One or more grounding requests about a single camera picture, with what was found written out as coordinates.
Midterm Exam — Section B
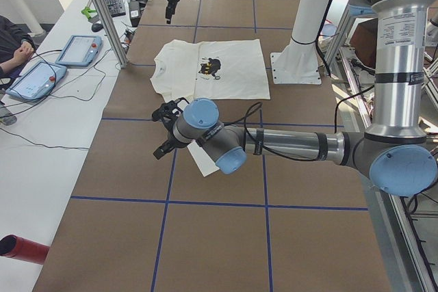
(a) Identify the cream long-sleeve cat shirt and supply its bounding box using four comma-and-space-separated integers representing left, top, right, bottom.
151, 40, 270, 174

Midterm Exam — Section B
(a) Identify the seated person's hand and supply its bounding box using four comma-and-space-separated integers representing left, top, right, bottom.
13, 41, 34, 65

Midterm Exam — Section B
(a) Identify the black power adapter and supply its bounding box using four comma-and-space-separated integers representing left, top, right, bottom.
129, 0, 142, 27

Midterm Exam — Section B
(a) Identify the black computer keyboard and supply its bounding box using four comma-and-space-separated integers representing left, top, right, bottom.
104, 0, 126, 17

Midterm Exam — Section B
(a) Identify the black computer mouse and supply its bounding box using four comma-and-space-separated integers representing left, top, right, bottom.
91, 23, 103, 33

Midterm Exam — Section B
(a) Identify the green plastic clamp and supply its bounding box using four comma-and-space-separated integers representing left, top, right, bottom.
81, 6, 99, 23

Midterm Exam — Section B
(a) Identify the far blue teach pendant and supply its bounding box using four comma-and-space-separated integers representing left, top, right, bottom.
55, 35, 102, 67

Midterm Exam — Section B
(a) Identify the blue teach pendant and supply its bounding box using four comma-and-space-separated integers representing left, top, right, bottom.
5, 61, 67, 101
55, 35, 102, 67

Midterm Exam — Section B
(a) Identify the near blue teach pendant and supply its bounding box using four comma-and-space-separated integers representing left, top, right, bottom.
5, 61, 67, 101

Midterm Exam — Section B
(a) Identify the red cardboard tube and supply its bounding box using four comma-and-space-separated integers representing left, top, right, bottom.
1, 235, 49, 265

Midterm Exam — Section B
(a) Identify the brown wooden box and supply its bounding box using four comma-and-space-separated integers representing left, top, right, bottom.
350, 18, 378, 68

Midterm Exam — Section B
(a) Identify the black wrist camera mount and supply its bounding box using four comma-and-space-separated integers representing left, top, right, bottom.
151, 97, 189, 128

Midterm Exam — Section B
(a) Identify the aluminium frame post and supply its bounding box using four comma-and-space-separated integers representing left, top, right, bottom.
92, 0, 128, 68

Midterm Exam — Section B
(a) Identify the aluminium frame rail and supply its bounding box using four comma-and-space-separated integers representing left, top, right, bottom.
333, 47, 437, 291

